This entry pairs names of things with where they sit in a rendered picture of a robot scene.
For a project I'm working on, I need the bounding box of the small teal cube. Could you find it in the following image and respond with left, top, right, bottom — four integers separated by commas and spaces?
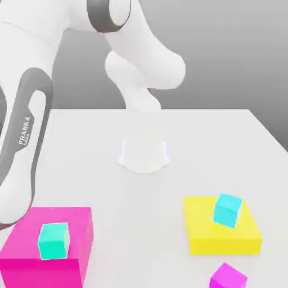
37, 222, 71, 261

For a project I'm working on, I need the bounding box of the large pink box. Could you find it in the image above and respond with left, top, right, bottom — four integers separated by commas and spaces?
0, 206, 95, 288

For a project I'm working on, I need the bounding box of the small magenta cube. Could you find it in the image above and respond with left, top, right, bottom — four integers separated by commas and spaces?
209, 262, 249, 288

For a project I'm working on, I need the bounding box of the large yellow box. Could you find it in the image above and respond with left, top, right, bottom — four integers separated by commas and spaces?
183, 196, 263, 256

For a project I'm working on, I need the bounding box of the small cyan cube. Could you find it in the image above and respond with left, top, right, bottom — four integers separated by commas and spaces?
212, 192, 244, 230

